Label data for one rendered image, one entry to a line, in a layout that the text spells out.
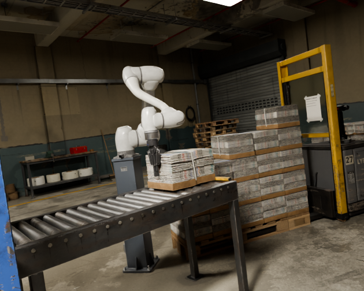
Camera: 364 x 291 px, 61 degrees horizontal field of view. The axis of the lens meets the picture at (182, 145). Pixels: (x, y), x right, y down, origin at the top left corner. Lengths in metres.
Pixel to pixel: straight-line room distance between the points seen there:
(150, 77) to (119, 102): 7.63
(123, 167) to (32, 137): 6.41
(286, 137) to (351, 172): 0.85
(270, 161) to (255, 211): 0.52
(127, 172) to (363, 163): 2.55
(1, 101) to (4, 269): 7.85
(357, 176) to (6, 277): 3.41
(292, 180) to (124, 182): 1.73
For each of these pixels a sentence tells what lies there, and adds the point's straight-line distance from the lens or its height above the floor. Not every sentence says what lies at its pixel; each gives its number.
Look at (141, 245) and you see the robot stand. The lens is 2.83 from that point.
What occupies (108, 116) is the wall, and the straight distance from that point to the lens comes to 9.76.
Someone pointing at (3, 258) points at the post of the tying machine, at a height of 0.84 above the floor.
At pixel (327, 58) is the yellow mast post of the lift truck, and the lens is 3.57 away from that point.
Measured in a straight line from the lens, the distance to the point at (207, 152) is 2.11.
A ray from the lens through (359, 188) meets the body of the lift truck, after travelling 3.89.
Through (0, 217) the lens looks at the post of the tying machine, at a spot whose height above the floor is 0.97.
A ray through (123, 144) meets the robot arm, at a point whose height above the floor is 1.12.
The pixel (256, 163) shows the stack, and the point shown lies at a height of 0.75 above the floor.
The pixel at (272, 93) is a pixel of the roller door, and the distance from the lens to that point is 10.41.
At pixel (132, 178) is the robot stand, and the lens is 2.70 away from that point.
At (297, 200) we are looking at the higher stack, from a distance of 3.51.
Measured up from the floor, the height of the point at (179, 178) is 0.88.
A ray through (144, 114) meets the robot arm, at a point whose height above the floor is 1.31.
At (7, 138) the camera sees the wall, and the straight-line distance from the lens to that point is 8.85.
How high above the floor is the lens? 1.18
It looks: 3 degrees down
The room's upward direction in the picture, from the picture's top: 7 degrees counter-clockwise
